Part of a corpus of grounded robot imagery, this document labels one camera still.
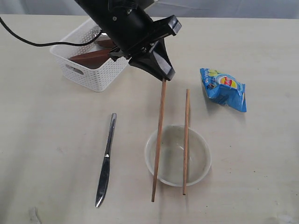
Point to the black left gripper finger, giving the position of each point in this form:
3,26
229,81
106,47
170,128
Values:
155,61

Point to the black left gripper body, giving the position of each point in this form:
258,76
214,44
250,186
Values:
134,33

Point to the brown wooden chopstick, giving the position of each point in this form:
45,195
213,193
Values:
186,129
159,134

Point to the brown wooden chopstick front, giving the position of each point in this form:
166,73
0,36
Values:
186,129

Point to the blue snack chip bag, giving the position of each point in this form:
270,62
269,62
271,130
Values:
223,89

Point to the floral ceramic bowl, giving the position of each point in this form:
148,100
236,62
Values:
170,169

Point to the stainless steel table knife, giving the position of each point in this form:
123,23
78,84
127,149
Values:
105,169

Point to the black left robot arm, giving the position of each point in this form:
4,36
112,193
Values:
92,8

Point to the shiny metal cup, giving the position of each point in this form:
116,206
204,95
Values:
96,32

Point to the brown wooden plate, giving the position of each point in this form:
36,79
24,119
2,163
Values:
95,59

